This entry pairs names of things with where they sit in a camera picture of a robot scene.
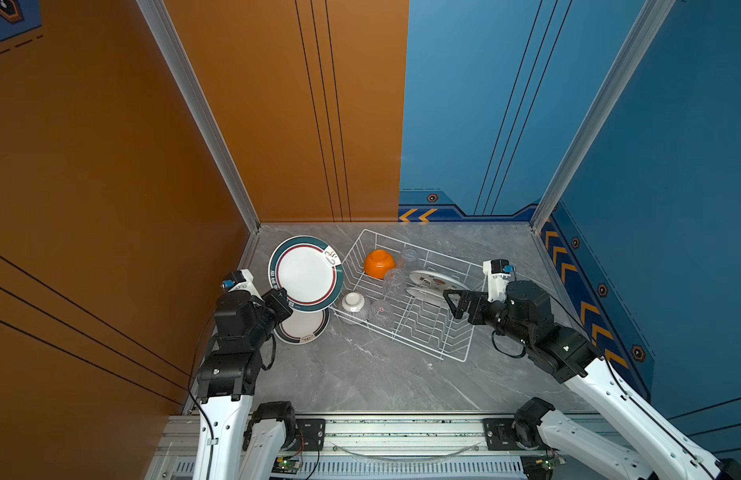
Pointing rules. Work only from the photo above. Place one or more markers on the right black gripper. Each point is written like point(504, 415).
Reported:
point(478, 299)

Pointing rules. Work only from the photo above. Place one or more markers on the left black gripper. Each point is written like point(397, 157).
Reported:
point(278, 303)

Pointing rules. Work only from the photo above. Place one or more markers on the green rimmed white plate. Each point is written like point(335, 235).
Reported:
point(309, 270)

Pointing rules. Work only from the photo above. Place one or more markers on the white plate red pattern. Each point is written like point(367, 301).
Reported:
point(435, 281)

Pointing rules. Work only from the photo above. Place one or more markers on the white wire dish rack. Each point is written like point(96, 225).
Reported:
point(409, 308)

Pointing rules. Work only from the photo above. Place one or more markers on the white plate flower outline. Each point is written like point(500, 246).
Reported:
point(429, 296)

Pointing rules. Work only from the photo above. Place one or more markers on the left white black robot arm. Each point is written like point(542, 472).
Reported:
point(237, 442)

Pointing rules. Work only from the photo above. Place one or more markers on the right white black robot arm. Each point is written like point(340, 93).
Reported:
point(656, 448)

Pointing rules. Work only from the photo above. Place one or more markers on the clear glass cup back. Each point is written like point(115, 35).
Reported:
point(409, 259)

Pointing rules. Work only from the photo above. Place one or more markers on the clear glass cup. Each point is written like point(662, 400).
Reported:
point(394, 283)
point(409, 259)
point(381, 314)

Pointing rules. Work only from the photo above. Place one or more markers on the clear glass cup middle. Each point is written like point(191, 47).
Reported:
point(394, 283)

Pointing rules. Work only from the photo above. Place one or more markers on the small white bowl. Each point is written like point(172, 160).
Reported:
point(355, 308)

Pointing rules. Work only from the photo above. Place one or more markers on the clear glass cup front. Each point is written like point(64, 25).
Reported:
point(381, 314)

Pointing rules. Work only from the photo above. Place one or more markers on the orange bowl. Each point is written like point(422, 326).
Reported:
point(378, 263)

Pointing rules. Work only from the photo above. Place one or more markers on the left green circuit board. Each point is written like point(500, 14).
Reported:
point(286, 465)

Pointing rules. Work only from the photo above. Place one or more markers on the right circuit board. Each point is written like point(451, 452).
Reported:
point(541, 468)

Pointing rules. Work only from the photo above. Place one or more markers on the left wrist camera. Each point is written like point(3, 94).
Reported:
point(240, 279)

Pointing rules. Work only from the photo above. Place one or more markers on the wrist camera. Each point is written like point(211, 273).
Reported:
point(240, 279)
point(499, 273)

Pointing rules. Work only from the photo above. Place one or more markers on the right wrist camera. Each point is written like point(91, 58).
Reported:
point(499, 273)

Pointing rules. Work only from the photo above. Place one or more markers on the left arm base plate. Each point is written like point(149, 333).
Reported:
point(305, 434)

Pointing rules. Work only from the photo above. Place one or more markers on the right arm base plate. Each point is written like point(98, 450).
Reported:
point(500, 435)

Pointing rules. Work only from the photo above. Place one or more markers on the aluminium front rail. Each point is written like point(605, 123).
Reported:
point(386, 447)

